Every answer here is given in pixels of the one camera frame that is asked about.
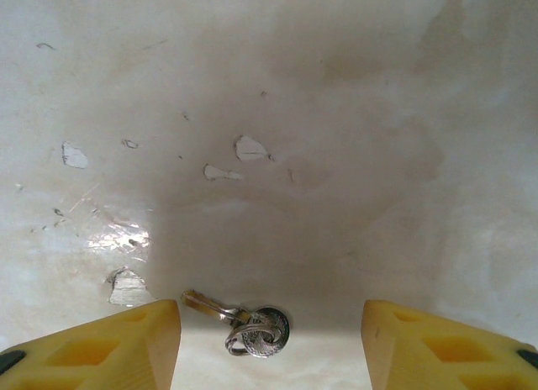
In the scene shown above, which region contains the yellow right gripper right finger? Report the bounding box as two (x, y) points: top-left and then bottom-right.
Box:
(362, 298), (538, 390)

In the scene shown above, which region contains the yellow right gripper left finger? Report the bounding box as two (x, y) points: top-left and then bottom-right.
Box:
(0, 298), (182, 390)

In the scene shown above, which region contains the small key with ring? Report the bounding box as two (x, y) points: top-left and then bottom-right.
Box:
(180, 288), (292, 360)

